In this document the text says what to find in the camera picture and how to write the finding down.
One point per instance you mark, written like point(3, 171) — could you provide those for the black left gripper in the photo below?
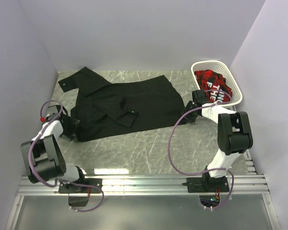
point(74, 123)

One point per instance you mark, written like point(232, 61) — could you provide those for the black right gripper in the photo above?
point(190, 104)

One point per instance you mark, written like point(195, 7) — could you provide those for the black long sleeve shirt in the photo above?
point(107, 109)

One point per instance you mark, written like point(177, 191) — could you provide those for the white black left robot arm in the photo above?
point(42, 156)

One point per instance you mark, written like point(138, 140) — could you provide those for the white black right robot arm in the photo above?
point(234, 137)

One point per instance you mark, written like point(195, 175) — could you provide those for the red black plaid shirt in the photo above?
point(214, 84)

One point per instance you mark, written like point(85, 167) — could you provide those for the white plastic laundry basket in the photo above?
point(221, 68)

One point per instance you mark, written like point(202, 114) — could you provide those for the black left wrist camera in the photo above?
point(53, 111)

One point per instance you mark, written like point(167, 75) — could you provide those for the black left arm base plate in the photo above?
point(78, 196)

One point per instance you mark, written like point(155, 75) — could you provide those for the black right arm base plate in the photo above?
point(211, 187)

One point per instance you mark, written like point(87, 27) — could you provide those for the aluminium rail frame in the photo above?
point(141, 199)

